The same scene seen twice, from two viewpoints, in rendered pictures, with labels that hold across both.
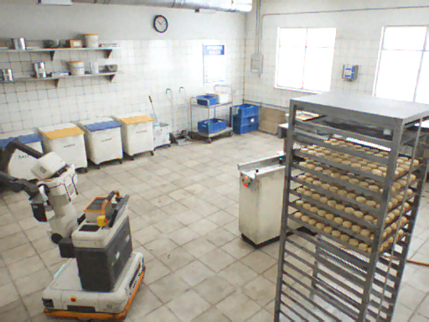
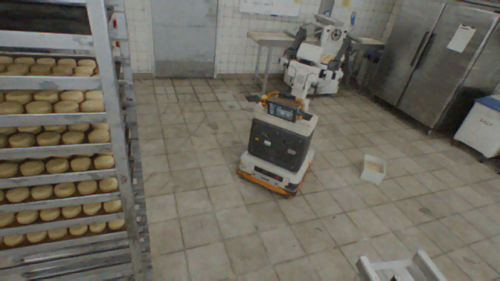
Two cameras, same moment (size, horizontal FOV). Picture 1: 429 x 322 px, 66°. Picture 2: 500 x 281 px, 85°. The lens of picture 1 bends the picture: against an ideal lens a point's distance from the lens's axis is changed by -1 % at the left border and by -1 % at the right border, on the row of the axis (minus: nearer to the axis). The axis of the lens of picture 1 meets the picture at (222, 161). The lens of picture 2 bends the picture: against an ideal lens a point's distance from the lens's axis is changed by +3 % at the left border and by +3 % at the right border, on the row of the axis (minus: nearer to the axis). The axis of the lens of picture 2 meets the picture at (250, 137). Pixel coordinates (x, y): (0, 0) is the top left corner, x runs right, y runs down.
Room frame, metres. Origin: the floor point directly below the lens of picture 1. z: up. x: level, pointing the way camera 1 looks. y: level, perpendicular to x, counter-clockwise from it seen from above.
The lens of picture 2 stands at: (2.69, -1.18, 1.87)
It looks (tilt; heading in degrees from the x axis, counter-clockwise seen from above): 33 degrees down; 107
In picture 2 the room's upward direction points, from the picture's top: 9 degrees clockwise
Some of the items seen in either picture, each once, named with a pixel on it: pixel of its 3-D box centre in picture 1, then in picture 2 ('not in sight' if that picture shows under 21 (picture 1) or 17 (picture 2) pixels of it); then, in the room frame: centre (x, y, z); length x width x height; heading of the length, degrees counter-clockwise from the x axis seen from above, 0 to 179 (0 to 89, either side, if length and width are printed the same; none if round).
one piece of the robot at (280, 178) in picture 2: (134, 275); (268, 173); (2.33, 0.76, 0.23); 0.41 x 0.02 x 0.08; 176
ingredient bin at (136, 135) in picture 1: (134, 135); not in sight; (6.10, 1.67, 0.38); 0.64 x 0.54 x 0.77; 40
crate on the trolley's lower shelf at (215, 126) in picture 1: (212, 125); not in sight; (7.27, 0.23, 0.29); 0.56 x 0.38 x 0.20; 141
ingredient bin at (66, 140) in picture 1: (64, 150); not in sight; (5.22, 2.63, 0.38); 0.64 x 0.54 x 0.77; 43
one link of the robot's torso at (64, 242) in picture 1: (66, 240); not in sight; (2.29, 1.26, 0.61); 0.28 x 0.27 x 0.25; 176
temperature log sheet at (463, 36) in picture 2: not in sight; (460, 38); (3.91, 3.22, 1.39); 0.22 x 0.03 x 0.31; 133
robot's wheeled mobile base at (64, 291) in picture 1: (97, 281); (277, 160); (2.34, 1.08, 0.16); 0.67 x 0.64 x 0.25; 86
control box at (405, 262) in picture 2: (247, 180); (382, 273); (3.13, -0.26, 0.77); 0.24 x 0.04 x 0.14; 33
